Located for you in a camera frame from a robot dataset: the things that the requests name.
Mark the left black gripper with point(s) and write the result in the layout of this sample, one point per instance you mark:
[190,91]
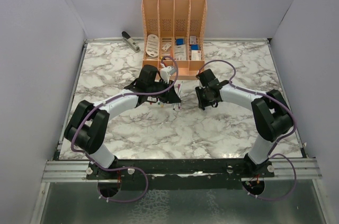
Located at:
[170,96]

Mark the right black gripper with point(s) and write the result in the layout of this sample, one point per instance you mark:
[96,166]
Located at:
[202,104]

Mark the dark red tip pen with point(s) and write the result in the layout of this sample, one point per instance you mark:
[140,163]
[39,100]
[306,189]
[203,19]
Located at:
[179,89]

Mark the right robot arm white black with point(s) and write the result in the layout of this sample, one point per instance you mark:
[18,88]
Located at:
[271,115]

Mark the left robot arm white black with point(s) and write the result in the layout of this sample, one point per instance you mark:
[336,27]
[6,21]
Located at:
[87,126]

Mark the white label box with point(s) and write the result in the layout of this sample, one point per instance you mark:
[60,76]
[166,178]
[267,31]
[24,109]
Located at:
[196,55]

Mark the white paper packet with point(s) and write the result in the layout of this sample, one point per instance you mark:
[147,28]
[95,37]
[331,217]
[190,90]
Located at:
[180,52]

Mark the oval barcode card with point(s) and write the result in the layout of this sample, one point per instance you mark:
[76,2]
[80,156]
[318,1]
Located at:
[152,45]

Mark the blue eraser box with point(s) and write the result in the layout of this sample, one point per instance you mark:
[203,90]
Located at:
[180,41]

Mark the orange desk organizer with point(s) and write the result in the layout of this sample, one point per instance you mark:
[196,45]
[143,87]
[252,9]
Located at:
[172,19]

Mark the black grey stapler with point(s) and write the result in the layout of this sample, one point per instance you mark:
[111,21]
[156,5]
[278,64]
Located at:
[130,41]

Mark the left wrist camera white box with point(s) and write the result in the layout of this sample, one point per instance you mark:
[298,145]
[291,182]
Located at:
[167,72]

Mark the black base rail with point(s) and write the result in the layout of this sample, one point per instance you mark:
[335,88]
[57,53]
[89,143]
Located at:
[180,174]

